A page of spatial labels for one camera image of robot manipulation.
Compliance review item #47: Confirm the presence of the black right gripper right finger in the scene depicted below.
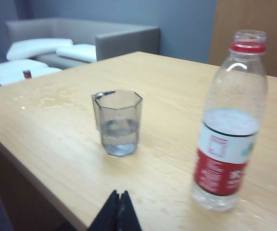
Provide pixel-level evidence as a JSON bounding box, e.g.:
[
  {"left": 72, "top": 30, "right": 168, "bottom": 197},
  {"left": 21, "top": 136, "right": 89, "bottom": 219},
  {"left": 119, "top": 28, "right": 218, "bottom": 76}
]
[{"left": 115, "top": 190, "right": 143, "bottom": 231}]

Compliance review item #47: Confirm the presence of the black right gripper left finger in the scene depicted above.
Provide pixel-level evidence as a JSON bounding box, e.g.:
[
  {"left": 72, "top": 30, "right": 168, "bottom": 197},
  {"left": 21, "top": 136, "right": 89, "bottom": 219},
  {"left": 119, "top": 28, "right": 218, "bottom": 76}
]
[{"left": 87, "top": 190, "right": 121, "bottom": 231}]

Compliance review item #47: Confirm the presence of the clear plastic water bottle red label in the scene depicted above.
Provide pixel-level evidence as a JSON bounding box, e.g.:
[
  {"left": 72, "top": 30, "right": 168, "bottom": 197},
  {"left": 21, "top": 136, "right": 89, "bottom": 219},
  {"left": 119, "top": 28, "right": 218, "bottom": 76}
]
[{"left": 191, "top": 29, "right": 269, "bottom": 212}]

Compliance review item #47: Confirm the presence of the transparent grey plastic mug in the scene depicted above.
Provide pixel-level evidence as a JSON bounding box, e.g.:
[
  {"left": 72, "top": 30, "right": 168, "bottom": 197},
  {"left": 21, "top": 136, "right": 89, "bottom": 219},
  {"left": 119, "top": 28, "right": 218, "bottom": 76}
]
[{"left": 91, "top": 89, "right": 143, "bottom": 156}]

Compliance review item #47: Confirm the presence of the white foam cushion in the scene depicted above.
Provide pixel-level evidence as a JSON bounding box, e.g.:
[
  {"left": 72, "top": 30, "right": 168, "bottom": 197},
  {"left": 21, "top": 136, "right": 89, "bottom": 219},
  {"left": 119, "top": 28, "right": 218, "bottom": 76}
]
[
  {"left": 6, "top": 37, "right": 75, "bottom": 61},
  {"left": 0, "top": 59, "right": 63, "bottom": 90},
  {"left": 56, "top": 44, "right": 97, "bottom": 64}
]

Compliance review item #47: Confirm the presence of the grey sofa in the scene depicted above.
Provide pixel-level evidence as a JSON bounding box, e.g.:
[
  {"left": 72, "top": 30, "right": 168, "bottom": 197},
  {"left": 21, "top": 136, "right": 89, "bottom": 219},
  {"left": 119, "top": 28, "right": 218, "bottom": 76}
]
[{"left": 5, "top": 17, "right": 160, "bottom": 64}]

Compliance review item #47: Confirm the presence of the light wooden shelf cabinet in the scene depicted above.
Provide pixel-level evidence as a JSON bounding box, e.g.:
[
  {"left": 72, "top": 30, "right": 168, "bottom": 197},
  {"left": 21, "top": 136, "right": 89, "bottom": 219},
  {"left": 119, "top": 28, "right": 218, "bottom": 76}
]
[{"left": 208, "top": 0, "right": 277, "bottom": 80}]

